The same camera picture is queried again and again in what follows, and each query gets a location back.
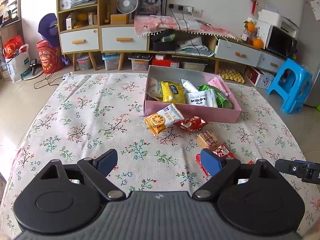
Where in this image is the green snack pack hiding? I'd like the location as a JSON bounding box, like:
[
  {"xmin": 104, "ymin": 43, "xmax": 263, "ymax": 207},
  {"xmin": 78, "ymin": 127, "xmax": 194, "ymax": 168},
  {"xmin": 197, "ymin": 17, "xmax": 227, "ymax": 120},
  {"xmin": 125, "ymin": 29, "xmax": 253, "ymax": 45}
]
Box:
[{"xmin": 199, "ymin": 84, "xmax": 233, "ymax": 109}]

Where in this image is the orange lotus chip bag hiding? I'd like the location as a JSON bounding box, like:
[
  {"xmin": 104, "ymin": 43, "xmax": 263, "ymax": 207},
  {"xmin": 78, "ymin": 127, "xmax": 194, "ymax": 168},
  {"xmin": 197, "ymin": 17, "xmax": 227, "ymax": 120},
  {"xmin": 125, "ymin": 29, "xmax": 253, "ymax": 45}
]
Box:
[{"xmin": 144, "ymin": 103, "xmax": 184, "ymax": 135}]

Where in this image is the pink wafer snack pack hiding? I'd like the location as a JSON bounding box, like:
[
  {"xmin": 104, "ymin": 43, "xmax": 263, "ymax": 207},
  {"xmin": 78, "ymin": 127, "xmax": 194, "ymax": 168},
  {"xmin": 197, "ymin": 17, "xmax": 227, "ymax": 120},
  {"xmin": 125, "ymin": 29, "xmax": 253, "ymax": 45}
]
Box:
[{"xmin": 207, "ymin": 75, "xmax": 231, "ymax": 97}]

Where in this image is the red white candy pack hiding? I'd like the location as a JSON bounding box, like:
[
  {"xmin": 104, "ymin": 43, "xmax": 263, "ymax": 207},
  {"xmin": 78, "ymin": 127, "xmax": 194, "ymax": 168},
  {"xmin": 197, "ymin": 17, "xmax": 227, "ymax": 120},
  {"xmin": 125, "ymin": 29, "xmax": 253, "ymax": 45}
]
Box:
[{"xmin": 195, "ymin": 144, "xmax": 236, "ymax": 178}]

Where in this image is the brown biscuit pack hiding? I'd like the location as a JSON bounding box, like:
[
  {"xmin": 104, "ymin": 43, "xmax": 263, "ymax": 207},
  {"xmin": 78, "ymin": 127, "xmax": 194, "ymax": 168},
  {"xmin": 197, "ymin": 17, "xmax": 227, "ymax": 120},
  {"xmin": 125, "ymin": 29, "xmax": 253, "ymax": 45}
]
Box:
[{"xmin": 197, "ymin": 130, "xmax": 221, "ymax": 151}]

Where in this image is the red white snack bag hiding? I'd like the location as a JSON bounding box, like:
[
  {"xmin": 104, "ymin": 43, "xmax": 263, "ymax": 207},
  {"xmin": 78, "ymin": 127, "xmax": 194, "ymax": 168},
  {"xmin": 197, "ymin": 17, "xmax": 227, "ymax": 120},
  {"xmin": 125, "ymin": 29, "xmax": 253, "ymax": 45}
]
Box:
[{"xmin": 174, "ymin": 116, "xmax": 209, "ymax": 132}]

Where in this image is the floral tablecloth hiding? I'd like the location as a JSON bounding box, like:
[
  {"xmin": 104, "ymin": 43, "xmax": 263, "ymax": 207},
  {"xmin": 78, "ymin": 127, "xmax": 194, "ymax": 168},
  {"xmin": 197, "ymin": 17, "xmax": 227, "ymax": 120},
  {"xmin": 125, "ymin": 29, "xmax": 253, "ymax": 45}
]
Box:
[{"xmin": 1, "ymin": 73, "xmax": 304, "ymax": 237}]

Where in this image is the white snack pack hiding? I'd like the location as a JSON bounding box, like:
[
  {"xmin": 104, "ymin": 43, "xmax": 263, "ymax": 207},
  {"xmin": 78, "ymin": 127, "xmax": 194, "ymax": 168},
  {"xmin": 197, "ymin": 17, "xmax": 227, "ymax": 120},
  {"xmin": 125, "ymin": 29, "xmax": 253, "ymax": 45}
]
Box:
[{"xmin": 186, "ymin": 89, "xmax": 218, "ymax": 108}]

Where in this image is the pink cardboard box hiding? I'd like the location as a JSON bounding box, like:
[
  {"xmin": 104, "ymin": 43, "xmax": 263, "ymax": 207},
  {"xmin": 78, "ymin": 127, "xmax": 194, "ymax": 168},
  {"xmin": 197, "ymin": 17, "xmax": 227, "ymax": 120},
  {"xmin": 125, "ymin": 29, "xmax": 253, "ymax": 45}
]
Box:
[{"xmin": 144, "ymin": 65, "xmax": 242, "ymax": 124}]

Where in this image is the yellow snack bag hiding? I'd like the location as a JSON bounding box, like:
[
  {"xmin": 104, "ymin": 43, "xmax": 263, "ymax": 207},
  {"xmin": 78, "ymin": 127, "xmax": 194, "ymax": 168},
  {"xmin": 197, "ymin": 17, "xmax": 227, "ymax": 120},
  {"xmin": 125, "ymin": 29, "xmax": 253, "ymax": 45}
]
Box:
[{"xmin": 161, "ymin": 81, "xmax": 185, "ymax": 104}]

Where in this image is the blue plastic stool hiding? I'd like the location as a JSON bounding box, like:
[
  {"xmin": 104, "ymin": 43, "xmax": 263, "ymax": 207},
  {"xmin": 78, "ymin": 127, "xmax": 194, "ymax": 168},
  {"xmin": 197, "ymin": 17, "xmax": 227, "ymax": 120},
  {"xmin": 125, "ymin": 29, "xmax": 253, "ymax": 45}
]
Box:
[{"xmin": 266, "ymin": 59, "xmax": 312, "ymax": 114}]

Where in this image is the yellow egg tray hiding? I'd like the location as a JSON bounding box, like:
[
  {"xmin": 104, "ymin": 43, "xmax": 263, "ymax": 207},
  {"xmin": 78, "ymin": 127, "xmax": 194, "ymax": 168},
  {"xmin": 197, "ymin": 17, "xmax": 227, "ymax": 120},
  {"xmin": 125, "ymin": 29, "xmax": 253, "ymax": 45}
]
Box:
[{"xmin": 218, "ymin": 69, "xmax": 245, "ymax": 84}]

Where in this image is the red printed bag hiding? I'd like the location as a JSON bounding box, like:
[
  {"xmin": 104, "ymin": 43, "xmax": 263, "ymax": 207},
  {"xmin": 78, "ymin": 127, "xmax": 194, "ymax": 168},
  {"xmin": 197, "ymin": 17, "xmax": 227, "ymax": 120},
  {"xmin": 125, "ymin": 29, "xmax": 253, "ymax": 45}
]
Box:
[{"xmin": 36, "ymin": 40, "xmax": 63, "ymax": 74}]

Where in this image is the red box under cabinet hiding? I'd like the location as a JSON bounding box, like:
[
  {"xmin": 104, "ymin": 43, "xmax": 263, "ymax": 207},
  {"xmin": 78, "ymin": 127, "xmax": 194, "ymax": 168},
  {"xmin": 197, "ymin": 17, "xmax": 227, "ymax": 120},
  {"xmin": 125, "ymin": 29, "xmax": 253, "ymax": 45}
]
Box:
[{"xmin": 151, "ymin": 54, "xmax": 180, "ymax": 68}]

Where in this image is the orange fruit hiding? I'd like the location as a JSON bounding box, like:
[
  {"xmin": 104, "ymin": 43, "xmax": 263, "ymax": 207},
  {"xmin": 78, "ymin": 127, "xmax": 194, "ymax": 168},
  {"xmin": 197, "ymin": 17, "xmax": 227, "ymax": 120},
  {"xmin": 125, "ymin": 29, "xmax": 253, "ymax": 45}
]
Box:
[{"xmin": 253, "ymin": 38, "xmax": 264, "ymax": 49}]

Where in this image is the white shopping bag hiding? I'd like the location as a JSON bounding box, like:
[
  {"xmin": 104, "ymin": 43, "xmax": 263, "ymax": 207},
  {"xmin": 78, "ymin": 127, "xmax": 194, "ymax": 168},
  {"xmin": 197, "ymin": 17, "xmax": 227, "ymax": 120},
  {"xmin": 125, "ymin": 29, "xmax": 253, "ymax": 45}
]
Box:
[{"xmin": 6, "ymin": 43, "xmax": 30, "ymax": 83}]

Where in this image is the white microwave oven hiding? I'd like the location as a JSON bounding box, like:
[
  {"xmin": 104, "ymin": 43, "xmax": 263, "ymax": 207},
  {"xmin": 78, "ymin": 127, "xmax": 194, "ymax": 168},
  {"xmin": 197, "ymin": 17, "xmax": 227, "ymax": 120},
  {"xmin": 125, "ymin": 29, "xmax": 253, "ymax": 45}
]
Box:
[{"xmin": 256, "ymin": 21, "xmax": 298, "ymax": 59}]

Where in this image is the wooden shelf cabinet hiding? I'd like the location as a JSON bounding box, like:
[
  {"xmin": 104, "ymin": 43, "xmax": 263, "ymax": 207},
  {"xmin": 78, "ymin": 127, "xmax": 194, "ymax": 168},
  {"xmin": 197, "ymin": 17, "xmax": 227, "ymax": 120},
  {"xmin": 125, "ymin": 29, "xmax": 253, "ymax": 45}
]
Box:
[{"xmin": 56, "ymin": 0, "xmax": 284, "ymax": 73}]

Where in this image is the purple hat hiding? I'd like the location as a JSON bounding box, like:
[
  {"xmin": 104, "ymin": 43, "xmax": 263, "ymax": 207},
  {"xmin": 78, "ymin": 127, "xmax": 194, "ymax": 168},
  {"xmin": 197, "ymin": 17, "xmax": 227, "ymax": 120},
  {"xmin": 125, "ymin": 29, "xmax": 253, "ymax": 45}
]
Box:
[{"xmin": 38, "ymin": 13, "xmax": 60, "ymax": 48}]

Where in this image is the pink floral cloth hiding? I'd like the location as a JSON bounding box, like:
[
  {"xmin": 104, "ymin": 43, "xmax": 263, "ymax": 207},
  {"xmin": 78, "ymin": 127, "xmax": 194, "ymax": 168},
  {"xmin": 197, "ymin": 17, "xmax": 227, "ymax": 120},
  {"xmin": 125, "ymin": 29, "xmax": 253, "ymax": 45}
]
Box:
[{"xmin": 134, "ymin": 15, "xmax": 239, "ymax": 41}]

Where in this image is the grey refrigerator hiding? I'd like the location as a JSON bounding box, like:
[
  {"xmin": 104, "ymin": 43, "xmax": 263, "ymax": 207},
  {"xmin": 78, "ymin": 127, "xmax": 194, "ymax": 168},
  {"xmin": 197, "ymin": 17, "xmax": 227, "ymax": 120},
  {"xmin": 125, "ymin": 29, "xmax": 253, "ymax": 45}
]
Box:
[{"xmin": 298, "ymin": 0, "xmax": 319, "ymax": 107}]

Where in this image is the small white fan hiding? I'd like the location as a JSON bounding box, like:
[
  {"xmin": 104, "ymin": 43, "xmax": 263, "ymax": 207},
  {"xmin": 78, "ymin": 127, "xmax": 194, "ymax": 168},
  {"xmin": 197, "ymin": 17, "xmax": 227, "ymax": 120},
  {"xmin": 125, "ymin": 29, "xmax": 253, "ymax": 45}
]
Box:
[{"xmin": 117, "ymin": 0, "xmax": 138, "ymax": 14}]

